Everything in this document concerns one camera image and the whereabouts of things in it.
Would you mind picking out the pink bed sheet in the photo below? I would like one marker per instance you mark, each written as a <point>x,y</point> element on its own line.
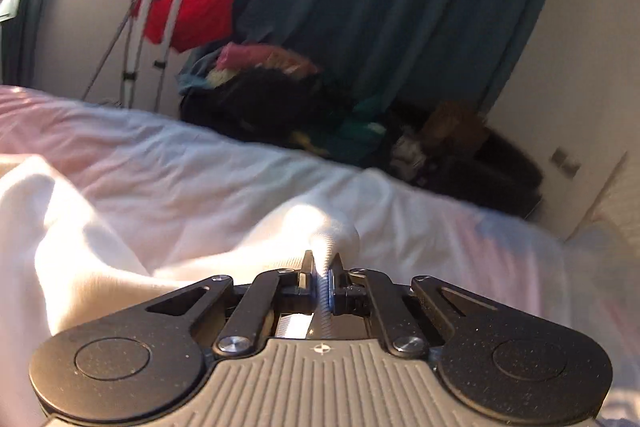
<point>173,192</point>

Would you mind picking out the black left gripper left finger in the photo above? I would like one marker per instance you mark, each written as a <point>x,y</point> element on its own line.
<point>137,364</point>

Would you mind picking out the white textured pillow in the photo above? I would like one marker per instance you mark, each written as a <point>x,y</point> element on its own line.
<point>611,224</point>

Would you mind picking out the cream white garment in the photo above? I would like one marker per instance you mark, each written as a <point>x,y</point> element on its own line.
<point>62,265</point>

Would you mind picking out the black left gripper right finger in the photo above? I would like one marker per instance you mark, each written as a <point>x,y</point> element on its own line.
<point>503,363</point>

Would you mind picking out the brown bag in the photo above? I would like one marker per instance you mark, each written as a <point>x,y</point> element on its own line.
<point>454,125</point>

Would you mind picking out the red cloth on stand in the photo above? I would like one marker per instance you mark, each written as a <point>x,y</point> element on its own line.
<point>198,22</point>

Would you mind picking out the pile of coloured clothes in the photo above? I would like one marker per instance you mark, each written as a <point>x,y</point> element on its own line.
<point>269,95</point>

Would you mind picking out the metal wall socket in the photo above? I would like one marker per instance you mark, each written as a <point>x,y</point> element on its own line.
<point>568,165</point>

